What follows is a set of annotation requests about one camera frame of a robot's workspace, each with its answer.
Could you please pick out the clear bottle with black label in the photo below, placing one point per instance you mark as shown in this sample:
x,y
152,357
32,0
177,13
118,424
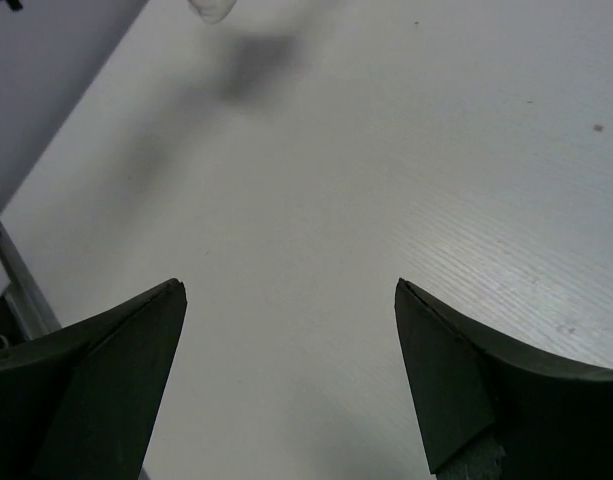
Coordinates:
x,y
212,11

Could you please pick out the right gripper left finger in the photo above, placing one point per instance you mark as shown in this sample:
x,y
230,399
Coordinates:
x,y
81,402

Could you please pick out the aluminium table rail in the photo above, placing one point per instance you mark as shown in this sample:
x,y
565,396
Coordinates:
x,y
32,312

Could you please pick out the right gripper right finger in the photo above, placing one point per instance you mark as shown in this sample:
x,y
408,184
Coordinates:
x,y
492,407

